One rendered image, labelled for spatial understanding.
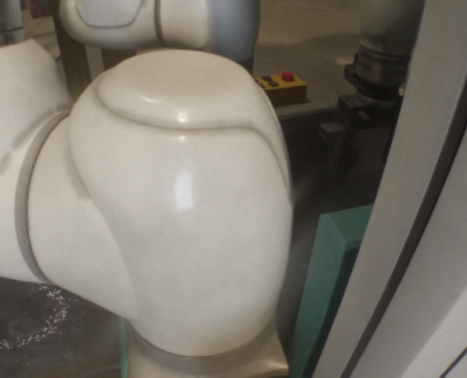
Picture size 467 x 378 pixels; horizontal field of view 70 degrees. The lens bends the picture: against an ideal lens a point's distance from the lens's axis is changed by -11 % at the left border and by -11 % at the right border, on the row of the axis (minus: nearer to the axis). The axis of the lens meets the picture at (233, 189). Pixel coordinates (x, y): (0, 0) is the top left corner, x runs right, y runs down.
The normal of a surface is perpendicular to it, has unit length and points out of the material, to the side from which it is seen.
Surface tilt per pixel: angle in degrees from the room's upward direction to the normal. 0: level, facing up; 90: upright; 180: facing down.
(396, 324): 90
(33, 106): 74
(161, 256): 86
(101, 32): 108
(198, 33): 94
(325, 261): 90
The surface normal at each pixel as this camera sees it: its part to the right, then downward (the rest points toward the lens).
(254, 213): 0.64, 0.25
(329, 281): -0.97, 0.15
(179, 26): -0.23, 0.71
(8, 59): 0.71, -0.40
